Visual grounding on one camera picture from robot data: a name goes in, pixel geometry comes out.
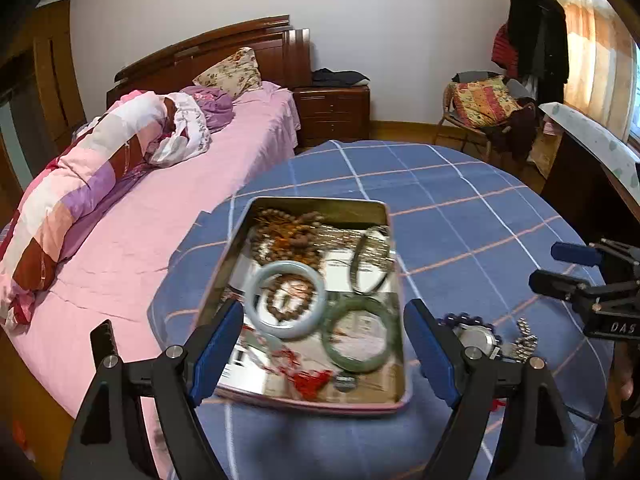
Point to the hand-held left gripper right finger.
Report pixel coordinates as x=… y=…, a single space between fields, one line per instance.
x=432 y=355

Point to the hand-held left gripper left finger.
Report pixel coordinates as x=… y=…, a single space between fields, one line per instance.
x=215 y=355

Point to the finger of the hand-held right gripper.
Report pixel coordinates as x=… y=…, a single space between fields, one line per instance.
x=555 y=280
x=575 y=253

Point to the silver wristwatch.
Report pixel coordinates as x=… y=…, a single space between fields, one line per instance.
x=477 y=337

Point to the white jade bangle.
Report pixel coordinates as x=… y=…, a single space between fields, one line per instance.
x=252 y=305

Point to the green stone pendant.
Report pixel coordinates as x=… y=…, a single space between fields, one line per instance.
x=345 y=383

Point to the red knot tassel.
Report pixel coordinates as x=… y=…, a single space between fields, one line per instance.
x=312 y=382

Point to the green jade bangle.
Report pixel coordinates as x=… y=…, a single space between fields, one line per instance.
x=330 y=345

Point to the thin dark bangle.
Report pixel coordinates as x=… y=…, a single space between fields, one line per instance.
x=356 y=265

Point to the rectangular metal tin box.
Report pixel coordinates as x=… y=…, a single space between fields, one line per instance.
x=350 y=210

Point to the person's right hand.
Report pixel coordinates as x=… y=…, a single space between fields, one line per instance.
x=625 y=375

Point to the dark wooden desk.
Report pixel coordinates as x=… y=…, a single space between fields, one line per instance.
x=575 y=185

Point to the leaf print desk cover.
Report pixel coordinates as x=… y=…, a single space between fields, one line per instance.
x=590 y=135

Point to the blue checked tablecloth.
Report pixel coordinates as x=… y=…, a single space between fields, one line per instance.
x=450 y=210

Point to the wooden bed with pink sheet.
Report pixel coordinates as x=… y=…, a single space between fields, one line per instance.
x=150 y=240

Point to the dark garment on chair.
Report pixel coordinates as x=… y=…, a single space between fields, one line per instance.
x=515 y=130

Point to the patterned yellow cushion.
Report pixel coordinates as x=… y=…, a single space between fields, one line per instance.
x=482 y=102

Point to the wooden chair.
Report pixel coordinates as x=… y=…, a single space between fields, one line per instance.
x=445 y=115

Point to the hanging red garment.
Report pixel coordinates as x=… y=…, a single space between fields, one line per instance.
x=502 y=47

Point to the orange patterned curtain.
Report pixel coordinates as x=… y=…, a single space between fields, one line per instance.
x=595 y=35

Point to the pink patchwork quilt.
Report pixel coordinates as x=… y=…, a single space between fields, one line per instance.
x=75 y=185

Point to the hanging black coat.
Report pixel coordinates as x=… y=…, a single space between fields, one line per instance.
x=545 y=35

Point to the purple cloth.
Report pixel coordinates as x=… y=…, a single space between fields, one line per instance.
x=212 y=107

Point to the dark wooden nightstand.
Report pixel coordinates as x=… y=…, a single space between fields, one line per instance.
x=332 y=115

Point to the floral pillow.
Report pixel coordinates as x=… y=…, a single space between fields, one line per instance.
x=230 y=72

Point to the dark folded clothes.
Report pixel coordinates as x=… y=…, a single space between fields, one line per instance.
x=340 y=77

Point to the brown wooden wardrobe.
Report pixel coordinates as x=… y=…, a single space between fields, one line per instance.
x=50 y=85

